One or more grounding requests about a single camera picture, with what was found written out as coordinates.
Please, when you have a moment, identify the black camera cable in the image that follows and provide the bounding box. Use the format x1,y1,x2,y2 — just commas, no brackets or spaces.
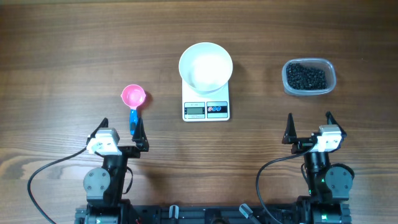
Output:
255,144,318,224
27,146,90,224

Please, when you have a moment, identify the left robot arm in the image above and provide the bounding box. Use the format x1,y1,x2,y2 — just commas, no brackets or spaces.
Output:
75,118,149,224

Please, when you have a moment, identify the pink scoop blue handle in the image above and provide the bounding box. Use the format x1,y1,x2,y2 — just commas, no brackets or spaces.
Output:
121,84,146,136

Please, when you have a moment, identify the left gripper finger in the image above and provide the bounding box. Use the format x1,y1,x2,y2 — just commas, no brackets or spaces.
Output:
132,118,149,146
88,118,109,140

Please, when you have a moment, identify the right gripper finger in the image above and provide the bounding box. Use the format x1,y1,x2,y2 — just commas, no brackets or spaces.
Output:
325,111,347,137
282,113,297,144

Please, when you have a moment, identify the right black camera cable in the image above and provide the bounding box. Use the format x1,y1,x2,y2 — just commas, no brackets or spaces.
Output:
255,144,318,224

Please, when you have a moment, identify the white digital kitchen scale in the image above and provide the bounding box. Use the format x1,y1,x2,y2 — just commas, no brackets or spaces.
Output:
182,82,230,122

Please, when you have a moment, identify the black beans pile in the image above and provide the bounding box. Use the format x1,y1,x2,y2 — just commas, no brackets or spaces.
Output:
285,63,327,90

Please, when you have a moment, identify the white round bowl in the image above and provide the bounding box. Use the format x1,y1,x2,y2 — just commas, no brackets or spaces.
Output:
178,42,233,94

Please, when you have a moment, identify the left black camera cable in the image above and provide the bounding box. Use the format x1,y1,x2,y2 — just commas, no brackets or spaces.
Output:
27,146,90,224

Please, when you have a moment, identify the clear plastic container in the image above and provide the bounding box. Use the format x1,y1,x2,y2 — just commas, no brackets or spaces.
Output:
282,58,336,96

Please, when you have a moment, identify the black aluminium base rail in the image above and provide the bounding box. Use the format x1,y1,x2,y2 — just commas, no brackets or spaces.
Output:
74,203,352,224

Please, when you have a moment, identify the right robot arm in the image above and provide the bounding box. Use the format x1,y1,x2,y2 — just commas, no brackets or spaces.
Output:
282,112,354,224

